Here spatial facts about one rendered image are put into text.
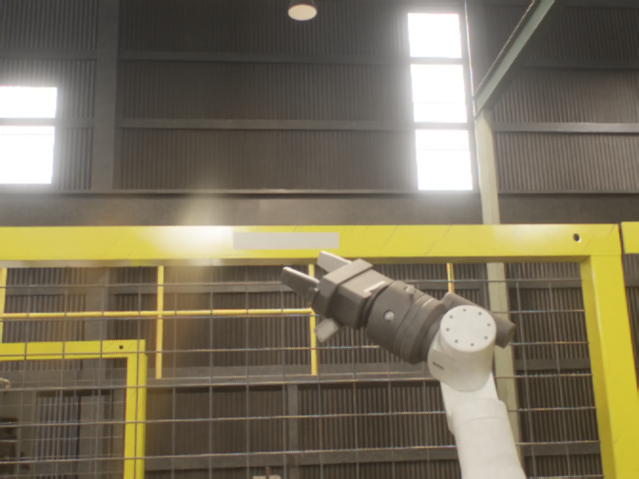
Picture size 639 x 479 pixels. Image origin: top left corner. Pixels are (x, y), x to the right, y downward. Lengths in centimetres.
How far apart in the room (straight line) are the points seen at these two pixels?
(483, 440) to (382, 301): 21
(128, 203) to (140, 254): 1062
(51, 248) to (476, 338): 64
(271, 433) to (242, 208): 338
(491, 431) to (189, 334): 1125
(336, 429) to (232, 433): 155
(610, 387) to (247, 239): 59
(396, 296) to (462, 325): 10
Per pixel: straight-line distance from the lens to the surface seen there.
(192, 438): 1196
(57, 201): 1200
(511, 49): 622
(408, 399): 1218
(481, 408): 91
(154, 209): 1172
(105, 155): 1238
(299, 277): 102
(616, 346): 128
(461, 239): 122
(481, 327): 93
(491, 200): 647
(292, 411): 560
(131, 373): 244
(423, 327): 96
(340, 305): 100
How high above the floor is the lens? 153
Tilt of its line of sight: 14 degrees up
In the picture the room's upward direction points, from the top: 2 degrees counter-clockwise
